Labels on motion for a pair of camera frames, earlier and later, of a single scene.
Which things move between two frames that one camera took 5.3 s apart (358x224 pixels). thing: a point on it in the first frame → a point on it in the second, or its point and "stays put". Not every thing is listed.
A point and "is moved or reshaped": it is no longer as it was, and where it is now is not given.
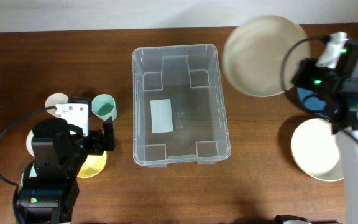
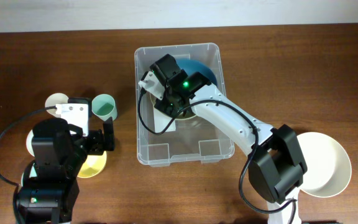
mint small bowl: (33, 173) stays put
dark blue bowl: (313, 102) → (192, 66)
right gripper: (304, 65) → (169, 109)
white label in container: (161, 116) stays put
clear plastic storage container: (178, 108) stays put
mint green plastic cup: (103, 106) stays put
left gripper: (96, 135) stays put
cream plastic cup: (53, 99) stays put
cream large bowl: (316, 150) is moved or reshaped
